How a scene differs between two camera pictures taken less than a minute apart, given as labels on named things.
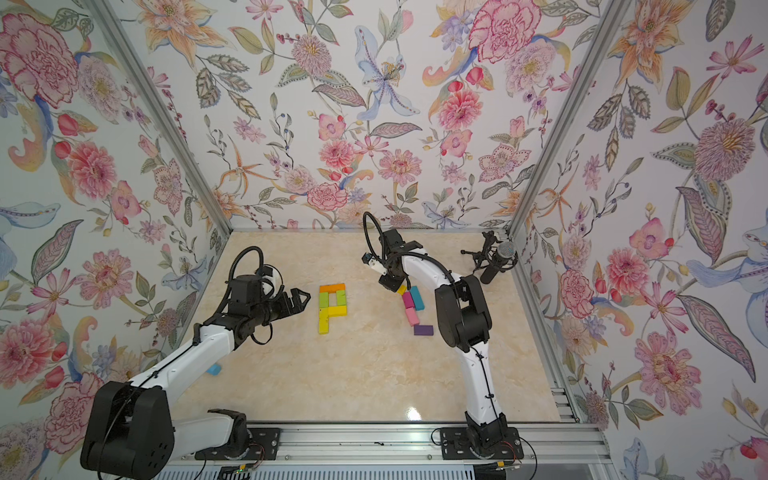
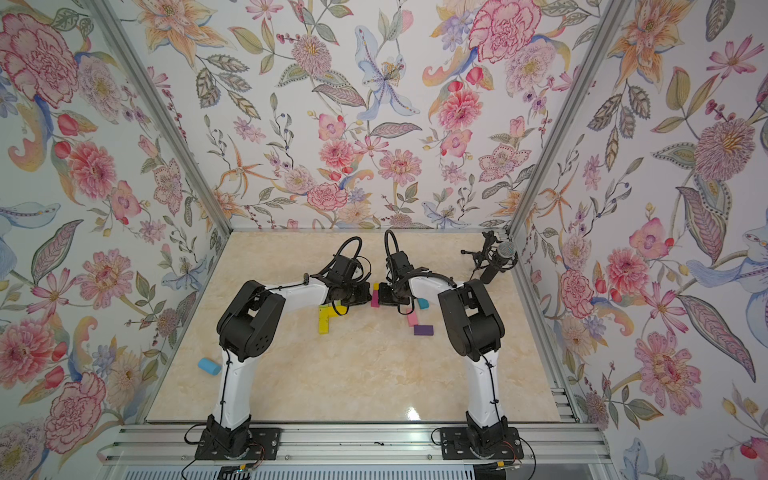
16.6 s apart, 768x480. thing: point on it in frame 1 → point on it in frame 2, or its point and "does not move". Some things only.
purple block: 425,330 does not move
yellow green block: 323,320 does not move
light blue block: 214,370 does not move
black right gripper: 393,286 → 384,298
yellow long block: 337,310 does not move
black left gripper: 282,302 → 364,293
